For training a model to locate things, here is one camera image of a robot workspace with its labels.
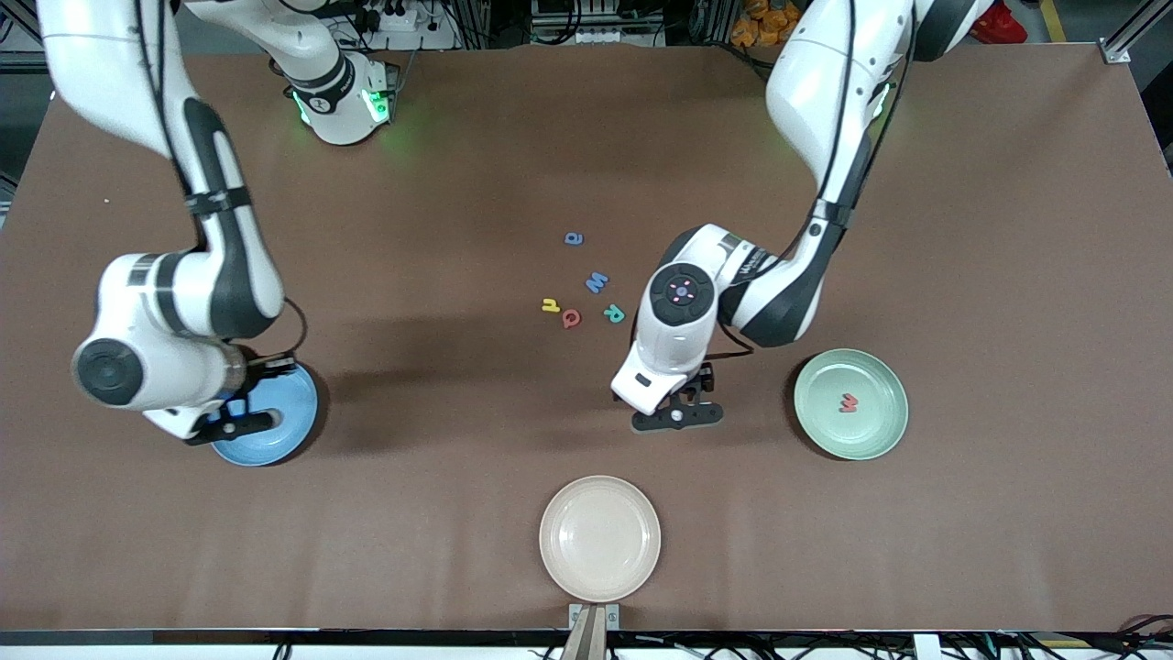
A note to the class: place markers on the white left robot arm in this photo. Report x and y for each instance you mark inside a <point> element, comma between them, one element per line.
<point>816,92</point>

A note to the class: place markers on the teal foam letter R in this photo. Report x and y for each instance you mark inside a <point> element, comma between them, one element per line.
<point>614,313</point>

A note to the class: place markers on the grey metal bracket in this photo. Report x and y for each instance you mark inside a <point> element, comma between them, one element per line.
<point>613,612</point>

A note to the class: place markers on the orange mesh bag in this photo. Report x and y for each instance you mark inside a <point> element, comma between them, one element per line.
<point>756,27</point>

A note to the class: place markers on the green round plate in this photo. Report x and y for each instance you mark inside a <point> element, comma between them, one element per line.
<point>852,431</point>

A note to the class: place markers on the red foam letter w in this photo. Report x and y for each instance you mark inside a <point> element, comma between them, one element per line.
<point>849,402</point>

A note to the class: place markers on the blue foam letter W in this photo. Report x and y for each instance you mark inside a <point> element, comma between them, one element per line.
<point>597,282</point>

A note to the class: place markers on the red bag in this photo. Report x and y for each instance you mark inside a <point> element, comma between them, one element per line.
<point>999,26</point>

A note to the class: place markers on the blue round plate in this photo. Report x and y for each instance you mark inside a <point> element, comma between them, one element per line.
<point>289,426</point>

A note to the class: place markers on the aluminium profile beam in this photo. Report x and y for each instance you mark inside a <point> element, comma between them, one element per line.
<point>591,642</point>

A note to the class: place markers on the beige round plate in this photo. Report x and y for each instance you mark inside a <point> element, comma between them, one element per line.
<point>600,539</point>

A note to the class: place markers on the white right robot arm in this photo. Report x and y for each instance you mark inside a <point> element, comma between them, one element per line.
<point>101,55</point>

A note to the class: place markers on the red foam letter Q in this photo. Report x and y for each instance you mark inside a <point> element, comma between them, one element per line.
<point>571,318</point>

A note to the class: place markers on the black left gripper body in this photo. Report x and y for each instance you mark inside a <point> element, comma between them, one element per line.
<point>704,376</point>

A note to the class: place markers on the white power strip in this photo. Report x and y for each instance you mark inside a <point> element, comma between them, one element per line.
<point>600,37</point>
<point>431,37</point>

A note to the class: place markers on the aluminium frame post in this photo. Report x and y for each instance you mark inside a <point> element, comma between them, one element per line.
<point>1116,52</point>

